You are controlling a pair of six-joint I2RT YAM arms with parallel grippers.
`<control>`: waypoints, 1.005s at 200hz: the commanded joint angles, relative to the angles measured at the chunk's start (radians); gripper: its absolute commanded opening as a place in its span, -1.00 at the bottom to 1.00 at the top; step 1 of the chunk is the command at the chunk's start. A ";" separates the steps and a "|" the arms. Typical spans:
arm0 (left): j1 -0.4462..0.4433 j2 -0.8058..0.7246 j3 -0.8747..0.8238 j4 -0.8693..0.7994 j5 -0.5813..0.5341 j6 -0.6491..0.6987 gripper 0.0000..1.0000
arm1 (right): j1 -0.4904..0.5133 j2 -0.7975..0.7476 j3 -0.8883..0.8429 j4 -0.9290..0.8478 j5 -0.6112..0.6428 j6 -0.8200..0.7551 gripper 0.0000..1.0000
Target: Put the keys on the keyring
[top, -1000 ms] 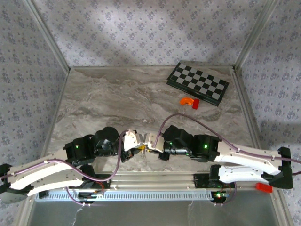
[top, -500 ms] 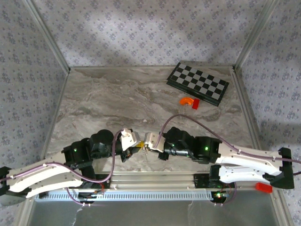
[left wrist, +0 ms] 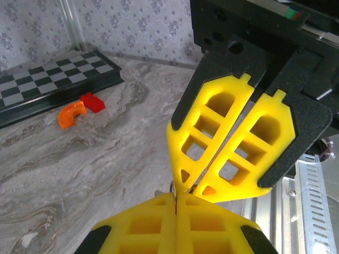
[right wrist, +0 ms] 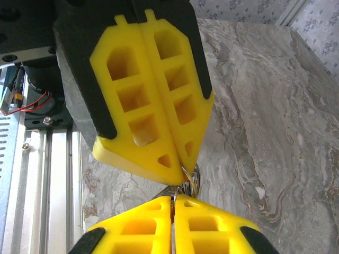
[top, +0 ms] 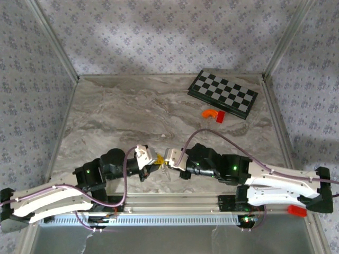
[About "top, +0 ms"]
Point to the aluminium side rail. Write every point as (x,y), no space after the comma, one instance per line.
(280,132)
(59,132)

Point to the short aluminium frame post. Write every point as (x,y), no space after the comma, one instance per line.
(317,232)

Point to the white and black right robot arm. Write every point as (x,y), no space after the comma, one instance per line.
(278,174)

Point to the thin aluminium wall rail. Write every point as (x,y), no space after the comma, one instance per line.
(132,76)

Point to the aluminium frame rail with slots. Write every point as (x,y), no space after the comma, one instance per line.
(172,203)

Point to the long red plastic block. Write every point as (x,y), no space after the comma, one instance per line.
(298,211)

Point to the orange curved plastic block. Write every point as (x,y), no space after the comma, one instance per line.
(206,114)

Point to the grey metal panel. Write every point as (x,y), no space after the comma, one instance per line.
(159,242)

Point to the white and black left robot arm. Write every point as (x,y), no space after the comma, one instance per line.
(53,201)

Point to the small red toy brick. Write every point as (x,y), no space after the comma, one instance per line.
(220,117)

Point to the aluminium corner post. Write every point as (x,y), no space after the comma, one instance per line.
(285,39)
(53,39)

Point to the black and grey chessboard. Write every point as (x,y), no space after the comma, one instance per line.
(222,91)

